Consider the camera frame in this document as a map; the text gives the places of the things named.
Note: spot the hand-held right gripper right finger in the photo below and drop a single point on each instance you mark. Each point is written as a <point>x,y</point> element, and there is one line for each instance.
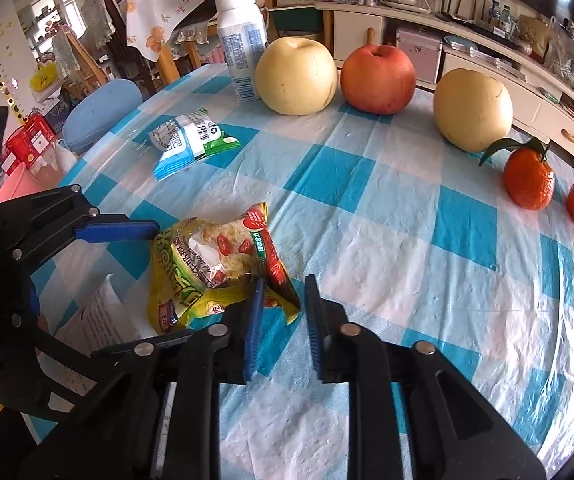
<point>315,332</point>

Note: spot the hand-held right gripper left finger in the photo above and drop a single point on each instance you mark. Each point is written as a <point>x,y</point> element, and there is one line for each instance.
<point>253,332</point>

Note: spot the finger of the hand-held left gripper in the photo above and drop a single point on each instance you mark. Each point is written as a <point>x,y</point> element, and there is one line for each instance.
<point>117,230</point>
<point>67,350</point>

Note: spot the yellow snack wrapper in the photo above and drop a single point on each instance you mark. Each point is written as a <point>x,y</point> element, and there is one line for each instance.
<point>192,280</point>

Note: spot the white printed paper wrapper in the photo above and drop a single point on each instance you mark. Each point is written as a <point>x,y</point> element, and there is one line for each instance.
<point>102,310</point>

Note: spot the pink plastic bin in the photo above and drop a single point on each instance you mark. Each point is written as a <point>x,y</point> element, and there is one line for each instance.
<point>22,185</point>

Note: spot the blue wet wipes pack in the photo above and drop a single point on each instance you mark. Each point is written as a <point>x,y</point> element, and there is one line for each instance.
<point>182,145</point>

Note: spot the blue cushioned chair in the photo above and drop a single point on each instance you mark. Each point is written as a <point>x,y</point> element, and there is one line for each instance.
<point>102,110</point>

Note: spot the red box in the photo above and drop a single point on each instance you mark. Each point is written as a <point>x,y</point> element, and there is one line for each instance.
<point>29,140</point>

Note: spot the blue checked tablecloth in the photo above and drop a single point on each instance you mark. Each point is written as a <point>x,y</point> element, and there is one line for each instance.
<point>392,210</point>

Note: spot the yellow bag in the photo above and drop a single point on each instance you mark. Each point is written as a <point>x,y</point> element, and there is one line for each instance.
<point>44,77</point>

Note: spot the orange print cloth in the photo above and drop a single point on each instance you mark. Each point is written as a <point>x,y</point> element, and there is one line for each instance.
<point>152,15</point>

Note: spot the white plastic bottle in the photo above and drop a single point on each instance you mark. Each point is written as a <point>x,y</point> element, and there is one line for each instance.
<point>239,45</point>

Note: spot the large yellow pear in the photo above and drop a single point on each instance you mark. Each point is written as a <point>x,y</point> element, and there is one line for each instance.
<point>297,77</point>

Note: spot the red apple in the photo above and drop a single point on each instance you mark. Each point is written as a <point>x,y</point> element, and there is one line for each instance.
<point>377,80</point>

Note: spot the tangerine with leaf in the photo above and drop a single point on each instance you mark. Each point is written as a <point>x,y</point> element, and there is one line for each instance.
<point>529,182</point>

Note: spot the small yellow pear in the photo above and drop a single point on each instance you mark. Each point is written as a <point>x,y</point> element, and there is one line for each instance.
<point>472,110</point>

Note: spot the silver metal case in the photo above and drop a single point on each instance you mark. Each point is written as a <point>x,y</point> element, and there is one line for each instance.
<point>417,55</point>

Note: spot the cream television cabinet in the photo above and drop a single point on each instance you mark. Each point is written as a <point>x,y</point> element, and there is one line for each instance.
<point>542,110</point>

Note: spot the brown paper bag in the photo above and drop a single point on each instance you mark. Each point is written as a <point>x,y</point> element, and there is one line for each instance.
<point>532,35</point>

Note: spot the clear plastic bag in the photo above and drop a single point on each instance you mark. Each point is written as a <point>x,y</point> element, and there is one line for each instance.
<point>567,57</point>

